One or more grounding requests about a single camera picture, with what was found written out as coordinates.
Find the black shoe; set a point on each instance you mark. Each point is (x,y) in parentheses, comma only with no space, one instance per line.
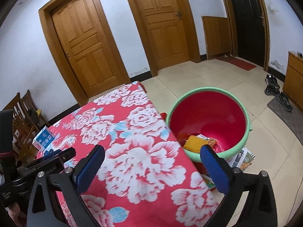
(284,101)
(271,91)
(272,81)

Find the orange snack bag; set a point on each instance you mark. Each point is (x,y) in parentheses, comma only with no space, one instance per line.
(212,142)

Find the grey floor mat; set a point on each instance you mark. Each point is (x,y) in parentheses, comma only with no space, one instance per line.
(293,119)

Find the black shoe middle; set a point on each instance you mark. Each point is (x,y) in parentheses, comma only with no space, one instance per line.
(271,91)

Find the wooden sideboard cabinet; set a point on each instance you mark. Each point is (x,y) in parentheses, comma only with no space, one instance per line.
(293,80)

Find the red floral tablecloth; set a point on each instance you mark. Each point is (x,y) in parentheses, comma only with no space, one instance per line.
(146,178)

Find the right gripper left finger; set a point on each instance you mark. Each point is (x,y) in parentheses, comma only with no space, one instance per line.
(44,208)

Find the black shoe far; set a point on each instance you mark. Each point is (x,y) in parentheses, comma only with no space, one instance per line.
(272,81)

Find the wooden chair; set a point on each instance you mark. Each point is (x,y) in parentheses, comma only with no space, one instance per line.
(24,130)
(33,112)

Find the middle wooden door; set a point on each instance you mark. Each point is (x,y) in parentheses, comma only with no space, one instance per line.
(167,31)

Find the dark entrance door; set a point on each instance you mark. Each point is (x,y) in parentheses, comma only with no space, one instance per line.
(249,28)

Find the black shoe near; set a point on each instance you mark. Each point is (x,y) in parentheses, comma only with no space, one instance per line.
(284,101)

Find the red basin green rim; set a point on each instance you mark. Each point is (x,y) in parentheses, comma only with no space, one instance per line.
(214,113)

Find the person's left hand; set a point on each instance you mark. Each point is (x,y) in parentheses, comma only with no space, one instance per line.
(17,215)

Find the low wooden cabinet panel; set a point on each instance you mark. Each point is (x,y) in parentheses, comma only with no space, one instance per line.
(217,36)

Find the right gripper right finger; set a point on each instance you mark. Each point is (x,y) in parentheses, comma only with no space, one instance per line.
(259,208)

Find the yellow foam net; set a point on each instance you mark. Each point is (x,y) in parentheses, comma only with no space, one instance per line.
(194,144)

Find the rear wooden chair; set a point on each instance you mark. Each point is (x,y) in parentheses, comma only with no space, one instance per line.
(33,112)

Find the blue white milk carton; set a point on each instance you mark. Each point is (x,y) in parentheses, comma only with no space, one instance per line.
(43,139)

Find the wooden door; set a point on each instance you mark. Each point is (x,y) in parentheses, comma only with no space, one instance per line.
(167,31)
(83,48)

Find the left wooden door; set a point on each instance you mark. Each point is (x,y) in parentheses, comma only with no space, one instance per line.
(83,48)

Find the white printed paper box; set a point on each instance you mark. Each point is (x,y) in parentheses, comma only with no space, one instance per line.
(203,137)

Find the magazine under basin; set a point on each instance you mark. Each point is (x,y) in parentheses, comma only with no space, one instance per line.
(241,160)

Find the front wooden chair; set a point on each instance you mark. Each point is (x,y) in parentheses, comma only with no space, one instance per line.
(24,130)

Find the red door mat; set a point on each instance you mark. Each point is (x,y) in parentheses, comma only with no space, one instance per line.
(238,63)

